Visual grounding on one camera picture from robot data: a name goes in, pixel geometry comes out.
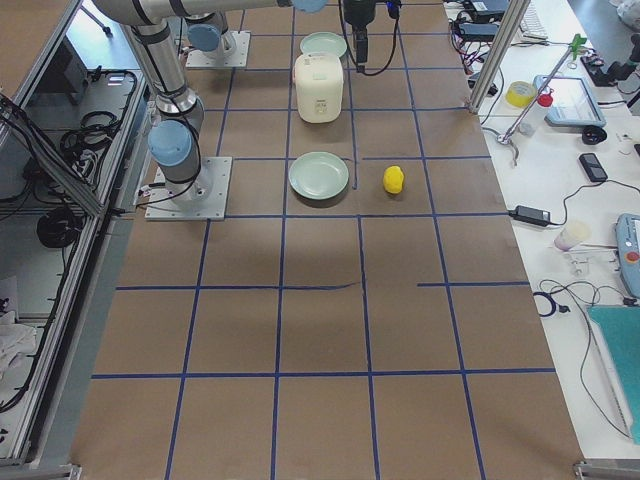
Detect black power adapter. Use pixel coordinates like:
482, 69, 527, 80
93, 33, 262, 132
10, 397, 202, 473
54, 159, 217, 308
508, 205, 551, 227

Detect red cap squeeze bottle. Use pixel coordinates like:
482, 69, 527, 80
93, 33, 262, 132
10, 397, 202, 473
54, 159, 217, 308
518, 93, 553, 137

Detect white rice cooker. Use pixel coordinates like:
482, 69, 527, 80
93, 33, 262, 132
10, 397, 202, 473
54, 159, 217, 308
293, 52, 344, 124

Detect teal cutting mat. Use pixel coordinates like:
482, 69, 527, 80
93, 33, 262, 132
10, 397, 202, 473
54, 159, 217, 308
588, 306, 639, 444

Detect yellow toy lemon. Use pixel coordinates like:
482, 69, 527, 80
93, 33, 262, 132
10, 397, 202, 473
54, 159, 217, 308
382, 165, 405, 195

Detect green plate near lemon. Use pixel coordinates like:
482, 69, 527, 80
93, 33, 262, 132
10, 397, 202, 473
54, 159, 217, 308
288, 152, 349, 200

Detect black phone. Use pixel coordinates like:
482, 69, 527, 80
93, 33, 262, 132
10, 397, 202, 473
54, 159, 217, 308
578, 153, 608, 183

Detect aluminium frame post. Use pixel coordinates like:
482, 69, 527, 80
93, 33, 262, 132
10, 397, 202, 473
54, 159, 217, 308
468, 0, 530, 114

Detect metal rod stand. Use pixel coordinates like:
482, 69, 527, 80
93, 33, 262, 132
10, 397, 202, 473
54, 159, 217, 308
496, 34, 587, 165

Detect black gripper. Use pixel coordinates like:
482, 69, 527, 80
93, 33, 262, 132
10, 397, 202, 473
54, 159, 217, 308
343, 0, 375, 65

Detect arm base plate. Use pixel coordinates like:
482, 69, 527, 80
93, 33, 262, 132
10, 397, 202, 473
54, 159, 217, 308
145, 157, 233, 221
186, 26, 251, 69

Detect white plastic cup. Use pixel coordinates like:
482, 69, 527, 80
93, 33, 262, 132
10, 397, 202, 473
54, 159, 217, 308
554, 220, 591, 252

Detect yellow tape roll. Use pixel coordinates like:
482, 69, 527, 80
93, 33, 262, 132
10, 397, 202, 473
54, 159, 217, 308
505, 81, 537, 108

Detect blue teach pendant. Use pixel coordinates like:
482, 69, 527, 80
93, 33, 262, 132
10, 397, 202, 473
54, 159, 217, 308
545, 76, 606, 127
615, 213, 639, 298

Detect green plate far side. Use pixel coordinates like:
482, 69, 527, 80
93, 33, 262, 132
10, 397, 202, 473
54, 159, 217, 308
300, 32, 347, 58

